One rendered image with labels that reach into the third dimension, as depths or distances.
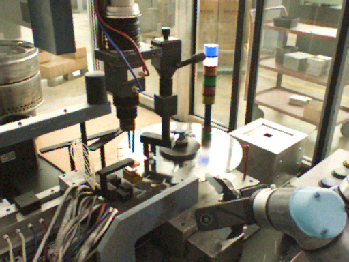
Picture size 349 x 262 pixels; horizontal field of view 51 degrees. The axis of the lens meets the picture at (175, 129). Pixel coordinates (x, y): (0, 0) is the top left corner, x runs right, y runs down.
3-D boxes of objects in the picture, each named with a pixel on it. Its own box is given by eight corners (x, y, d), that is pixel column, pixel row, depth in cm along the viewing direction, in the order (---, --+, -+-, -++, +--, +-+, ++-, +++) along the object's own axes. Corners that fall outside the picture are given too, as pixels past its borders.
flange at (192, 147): (200, 159, 93) (200, 151, 92) (155, 157, 94) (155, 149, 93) (200, 139, 103) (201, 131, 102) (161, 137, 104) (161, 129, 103)
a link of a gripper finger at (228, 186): (218, 186, 83) (239, 210, 76) (211, 187, 83) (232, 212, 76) (220, 169, 81) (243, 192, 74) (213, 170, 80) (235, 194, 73)
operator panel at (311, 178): (329, 190, 117) (339, 148, 110) (365, 205, 110) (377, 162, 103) (281, 230, 99) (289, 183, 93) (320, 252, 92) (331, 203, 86)
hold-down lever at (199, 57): (187, 59, 86) (188, 47, 85) (207, 65, 82) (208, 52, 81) (162, 65, 81) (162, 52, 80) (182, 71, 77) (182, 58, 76)
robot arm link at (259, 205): (270, 237, 63) (260, 189, 63) (255, 233, 67) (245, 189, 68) (304, 225, 66) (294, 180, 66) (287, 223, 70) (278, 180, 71)
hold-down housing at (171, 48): (170, 109, 90) (170, 24, 81) (181, 116, 86) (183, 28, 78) (150, 114, 87) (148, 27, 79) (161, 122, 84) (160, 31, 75)
